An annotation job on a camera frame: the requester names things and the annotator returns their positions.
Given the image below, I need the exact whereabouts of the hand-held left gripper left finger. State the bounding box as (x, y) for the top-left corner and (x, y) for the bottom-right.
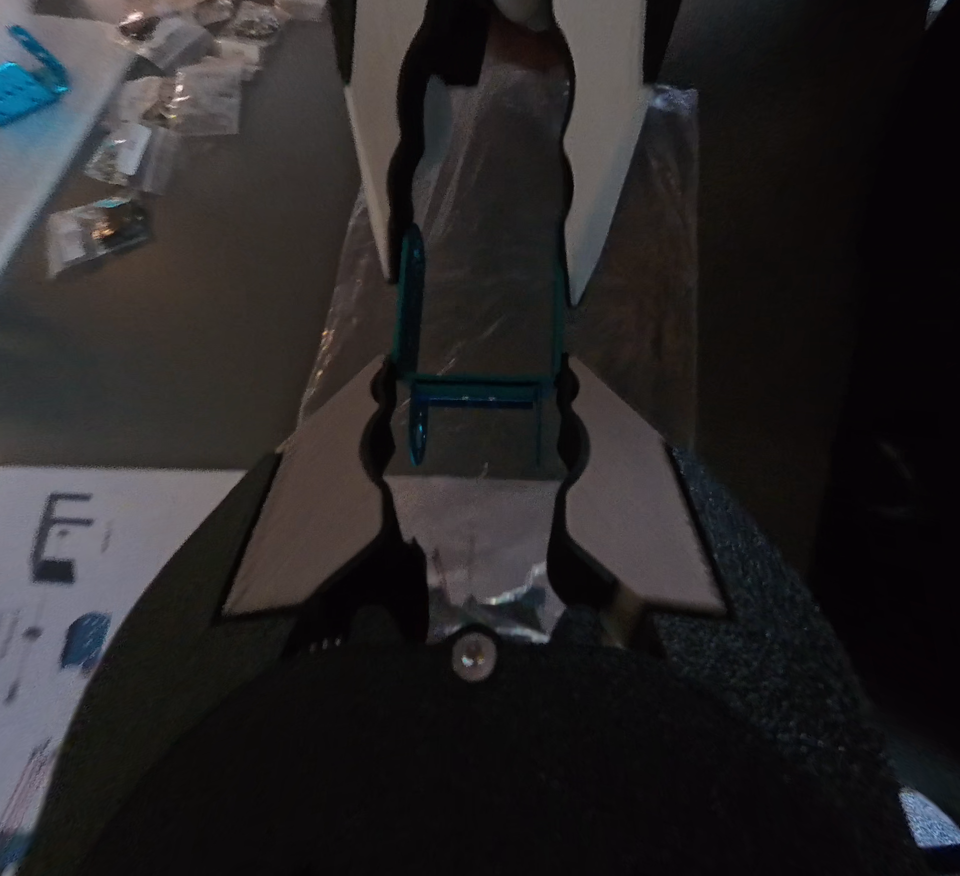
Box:
(219, 357), (400, 618)

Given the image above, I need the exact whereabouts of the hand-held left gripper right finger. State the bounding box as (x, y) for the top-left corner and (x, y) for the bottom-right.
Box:
(549, 357), (730, 618)

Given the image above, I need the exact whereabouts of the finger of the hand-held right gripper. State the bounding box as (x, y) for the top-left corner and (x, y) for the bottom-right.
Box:
(551, 0), (654, 309)
(345, 0), (436, 284)

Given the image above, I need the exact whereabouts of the blue metal servo bracket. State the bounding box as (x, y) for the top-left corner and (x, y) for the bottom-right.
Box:
(388, 222), (569, 473)

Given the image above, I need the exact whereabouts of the grey desk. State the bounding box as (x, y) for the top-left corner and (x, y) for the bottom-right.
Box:
(0, 0), (879, 592)

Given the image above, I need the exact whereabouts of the pile of small screw bags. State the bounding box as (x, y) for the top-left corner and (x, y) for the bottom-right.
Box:
(43, 0), (331, 280)

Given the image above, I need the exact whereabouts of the open instruction manual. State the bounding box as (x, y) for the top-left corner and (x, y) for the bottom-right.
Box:
(0, 465), (250, 850)

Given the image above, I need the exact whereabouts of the clear plastic bag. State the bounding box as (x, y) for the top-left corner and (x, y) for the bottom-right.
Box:
(298, 58), (704, 646)

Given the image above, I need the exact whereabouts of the white board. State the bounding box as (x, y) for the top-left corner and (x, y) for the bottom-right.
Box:
(0, 13), (140, 269)

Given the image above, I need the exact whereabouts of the small blue metal bracket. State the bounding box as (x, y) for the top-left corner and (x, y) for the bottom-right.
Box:
(0, 24), (70, 128)

